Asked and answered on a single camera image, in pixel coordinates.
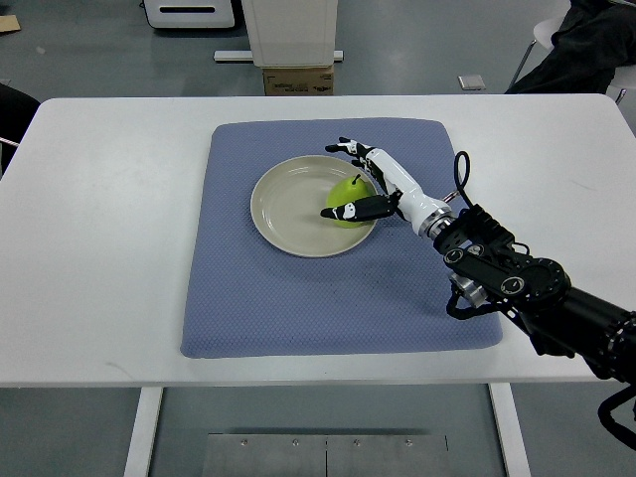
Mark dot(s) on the grey floor socket plate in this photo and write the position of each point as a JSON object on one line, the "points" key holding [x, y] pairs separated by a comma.
{"points": [[471, 83]]}

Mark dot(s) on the black chair at left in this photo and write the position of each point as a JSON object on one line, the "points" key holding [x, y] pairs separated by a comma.
{"points": [[17, 111]]}

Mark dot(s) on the white table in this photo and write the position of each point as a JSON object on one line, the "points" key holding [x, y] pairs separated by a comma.
{"points": [[98, 220]]}

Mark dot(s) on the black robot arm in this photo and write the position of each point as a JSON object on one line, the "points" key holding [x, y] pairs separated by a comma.
{"points": [[494, 272]]}

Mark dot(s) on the cardboard piece on floor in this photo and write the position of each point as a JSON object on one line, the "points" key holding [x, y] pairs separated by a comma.
{"points": [[9, 24]]}

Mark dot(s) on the cream round plate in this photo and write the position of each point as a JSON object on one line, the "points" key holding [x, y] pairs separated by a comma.
{"points": [[286, 202]]}

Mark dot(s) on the person in black clothes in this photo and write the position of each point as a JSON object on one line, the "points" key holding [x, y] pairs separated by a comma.
{"points": [[594, 39]]}

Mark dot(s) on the white chair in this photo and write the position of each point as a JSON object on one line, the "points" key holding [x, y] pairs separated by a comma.
{"points": [[624, 77]]}

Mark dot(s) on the metal floor plate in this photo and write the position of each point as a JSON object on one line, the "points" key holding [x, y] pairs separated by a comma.
{"points": [[326, 455]]}

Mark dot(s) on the green pear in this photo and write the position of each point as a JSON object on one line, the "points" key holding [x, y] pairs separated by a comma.
{"points": [[349, 190]]}

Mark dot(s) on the brown cardboard box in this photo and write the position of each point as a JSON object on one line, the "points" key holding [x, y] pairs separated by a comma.
{"points": [[298, 82]]}

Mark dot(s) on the blue textured mat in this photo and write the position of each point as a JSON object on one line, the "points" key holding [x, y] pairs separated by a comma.
{"points": [[388, 294]]}

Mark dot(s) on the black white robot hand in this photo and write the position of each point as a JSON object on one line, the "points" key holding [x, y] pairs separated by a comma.
{"points": [[403, 195]]}

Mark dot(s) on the white appliance with slot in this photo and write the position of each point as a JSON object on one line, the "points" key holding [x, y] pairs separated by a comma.
{"points": [[189, 14]]}

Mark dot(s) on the white cabinet on base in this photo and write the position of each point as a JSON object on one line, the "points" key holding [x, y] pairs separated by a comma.
{"points": [[287, 34]]}

